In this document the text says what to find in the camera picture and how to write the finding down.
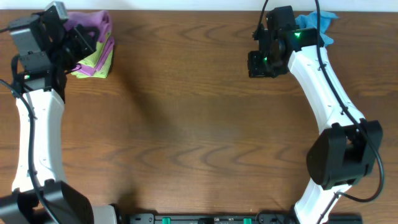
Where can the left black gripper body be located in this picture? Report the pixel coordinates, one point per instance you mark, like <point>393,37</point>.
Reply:
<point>82,39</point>

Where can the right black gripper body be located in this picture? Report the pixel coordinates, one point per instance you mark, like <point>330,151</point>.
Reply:
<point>262,65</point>

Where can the purple microfiber cloth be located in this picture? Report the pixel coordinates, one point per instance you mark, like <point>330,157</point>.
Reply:
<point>100,19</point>

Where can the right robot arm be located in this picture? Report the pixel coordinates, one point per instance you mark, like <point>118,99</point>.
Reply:
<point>347,147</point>

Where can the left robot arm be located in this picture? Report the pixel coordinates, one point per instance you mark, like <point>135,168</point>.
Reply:
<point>40,191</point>

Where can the top green folded cloth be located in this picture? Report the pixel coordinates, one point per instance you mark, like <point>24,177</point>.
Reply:
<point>103,49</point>

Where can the green folded cloth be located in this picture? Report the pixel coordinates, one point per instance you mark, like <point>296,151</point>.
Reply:
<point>103,49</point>
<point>102,71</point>

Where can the crumpled blue cloth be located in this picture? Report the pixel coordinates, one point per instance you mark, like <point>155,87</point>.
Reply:
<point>310,21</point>

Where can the purple folded cloth in stack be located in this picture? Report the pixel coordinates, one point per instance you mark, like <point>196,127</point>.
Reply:
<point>97,64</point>

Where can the bottom green folded cloth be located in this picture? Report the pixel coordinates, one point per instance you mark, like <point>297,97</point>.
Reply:
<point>102,71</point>

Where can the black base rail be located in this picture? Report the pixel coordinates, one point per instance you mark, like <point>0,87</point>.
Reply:
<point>150,218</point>

